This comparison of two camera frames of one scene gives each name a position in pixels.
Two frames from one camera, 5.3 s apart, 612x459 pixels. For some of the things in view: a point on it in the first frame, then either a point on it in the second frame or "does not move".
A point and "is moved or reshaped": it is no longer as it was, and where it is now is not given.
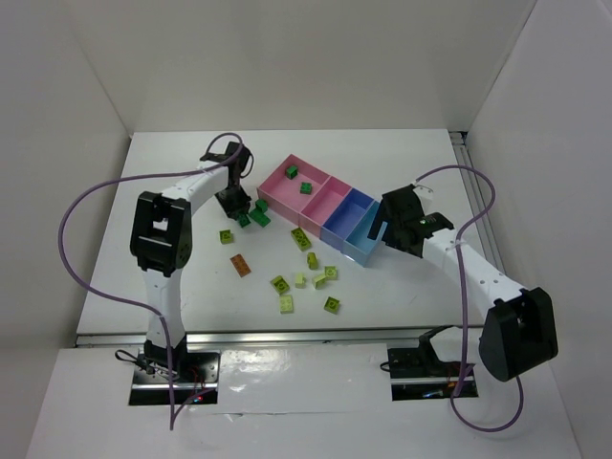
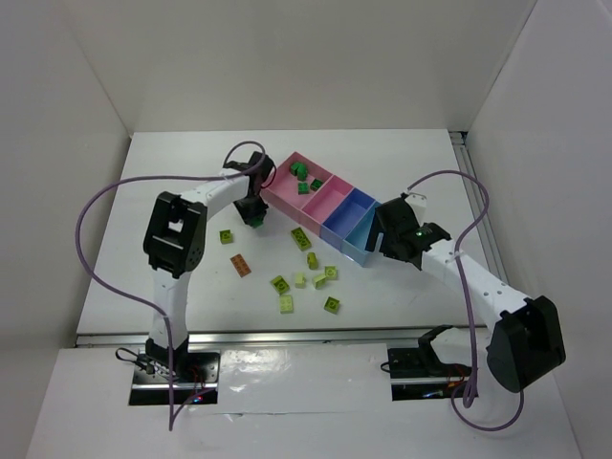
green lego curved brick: [257, 215] is moved or reshaped
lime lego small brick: [312, 260] does not move
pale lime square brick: [286, 302] does not move
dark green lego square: [292, 172] -> [316, 185]
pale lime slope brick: [300, 281] does not move
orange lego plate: [240, 265] does not move
